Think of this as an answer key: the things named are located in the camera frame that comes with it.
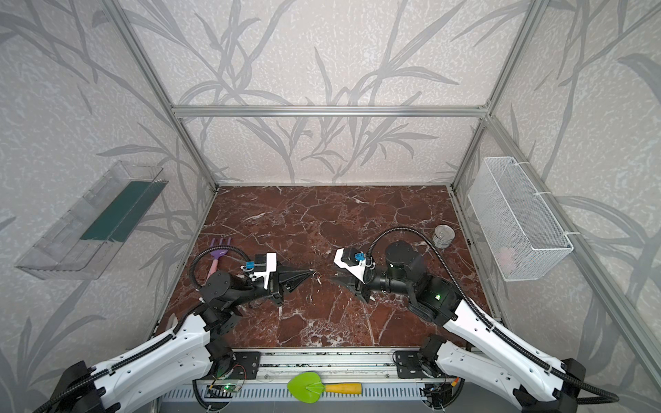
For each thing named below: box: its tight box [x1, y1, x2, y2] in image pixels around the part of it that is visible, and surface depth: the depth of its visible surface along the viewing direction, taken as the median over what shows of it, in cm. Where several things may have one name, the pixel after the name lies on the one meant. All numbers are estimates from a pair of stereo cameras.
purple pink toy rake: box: [204, 237, 232, 285], surface depth 98 cm
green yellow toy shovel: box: [286, 371, 363, 404], surface depth 71 cm
